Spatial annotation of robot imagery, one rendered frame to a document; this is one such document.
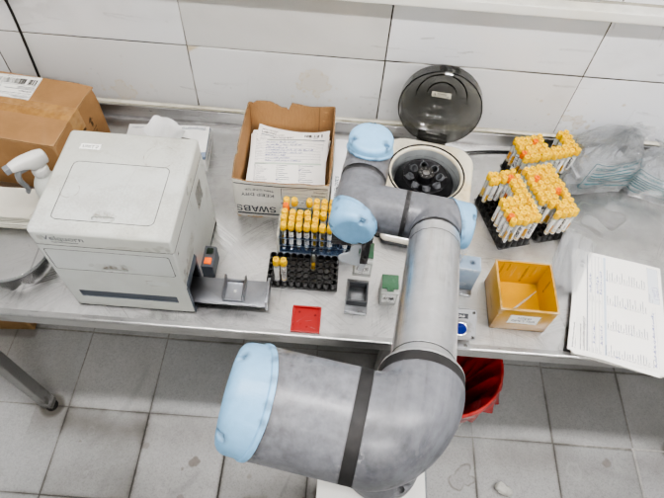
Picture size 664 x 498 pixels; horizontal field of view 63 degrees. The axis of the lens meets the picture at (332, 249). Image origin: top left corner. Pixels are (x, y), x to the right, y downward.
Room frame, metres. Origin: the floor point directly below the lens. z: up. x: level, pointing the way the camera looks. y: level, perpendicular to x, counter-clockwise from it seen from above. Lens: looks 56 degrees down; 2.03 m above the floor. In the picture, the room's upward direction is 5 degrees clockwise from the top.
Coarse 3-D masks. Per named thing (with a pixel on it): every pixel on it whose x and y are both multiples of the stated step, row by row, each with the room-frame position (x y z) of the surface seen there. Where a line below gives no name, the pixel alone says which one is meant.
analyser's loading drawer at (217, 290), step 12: (192, 288) 0.60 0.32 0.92; (204, 288) 0.61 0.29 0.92; (216, 288) 0.61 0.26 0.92; (228, 288) 0.61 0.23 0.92; (240, 288) 0.61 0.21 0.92; (252, 288) 0.62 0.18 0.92; (264, 288) 0.62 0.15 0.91; (204, 300) 0.57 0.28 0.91; (216, 300) 0.58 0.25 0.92; (228, 300) 0.58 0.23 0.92; (240, 300) 0.57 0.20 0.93; (252, 300) 0.58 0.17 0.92; (264, 300) 0.59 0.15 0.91
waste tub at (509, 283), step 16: (496, 272) 0.68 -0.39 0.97; (512, 272) 0.71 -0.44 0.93; (528, 272) 0.71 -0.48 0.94; (544, 272) 0.71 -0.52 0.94; (496, 288) 0.65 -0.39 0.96; (512, 288) 0.70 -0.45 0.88; (528, 288) 0.70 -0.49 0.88; (544, 288) 0.68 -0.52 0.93; (496, 304) 0.61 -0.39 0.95; (512, 304) 0.65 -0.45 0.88; (528, 304) 0.65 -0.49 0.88; (544, 304) 0.64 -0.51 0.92; (496, 320) 0.58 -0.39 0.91; (512, 320) 0.58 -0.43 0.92; (528, 320) 0.58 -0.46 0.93; (544, 320) 0.58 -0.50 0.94
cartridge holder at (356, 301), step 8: (352, 280) 0.68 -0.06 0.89; (360, 280) 0.68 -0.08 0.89; (352, 288) 0.65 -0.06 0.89; (360, 288) 0.66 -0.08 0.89; (368, 288) 0.65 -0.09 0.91; (352, 296) 0.63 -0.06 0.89; (360, 296) 0.63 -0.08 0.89; (352, 304) 0.61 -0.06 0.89; (360, 304) 0.61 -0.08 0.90; (344, 312) 0.59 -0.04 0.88; (352, 312) 0.59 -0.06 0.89; (360, 312) 0.59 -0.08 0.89
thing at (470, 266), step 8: (464, 256) 0.72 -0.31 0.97; (472, 256) 0.72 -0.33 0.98; (464, 264) 0.69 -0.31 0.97; (472, 264) 0.70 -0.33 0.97; (480, 264) 0.70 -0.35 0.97; (464, 272) 0.68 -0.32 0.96; (472, 272) 0.68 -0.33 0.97; (480, 272) 0.68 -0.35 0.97; (464, 280) 0.68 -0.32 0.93; (472, 280) 0.68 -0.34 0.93; (464, 288) 0.68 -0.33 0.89
